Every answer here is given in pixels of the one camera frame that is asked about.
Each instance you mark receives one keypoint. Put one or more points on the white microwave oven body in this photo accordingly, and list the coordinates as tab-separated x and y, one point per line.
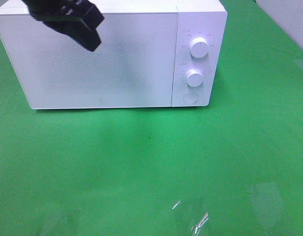
206	18

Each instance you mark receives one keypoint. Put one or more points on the white microwave door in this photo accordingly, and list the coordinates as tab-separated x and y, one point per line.
132	67

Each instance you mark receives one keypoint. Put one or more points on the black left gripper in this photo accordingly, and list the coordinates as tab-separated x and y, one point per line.
77	19

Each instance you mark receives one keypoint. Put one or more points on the white door release button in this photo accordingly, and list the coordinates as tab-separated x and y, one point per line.
190	98

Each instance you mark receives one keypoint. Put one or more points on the green table mat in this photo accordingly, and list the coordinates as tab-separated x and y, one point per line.
233	168

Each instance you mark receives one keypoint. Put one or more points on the white microwave knob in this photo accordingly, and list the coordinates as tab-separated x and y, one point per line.
199	47
194	78

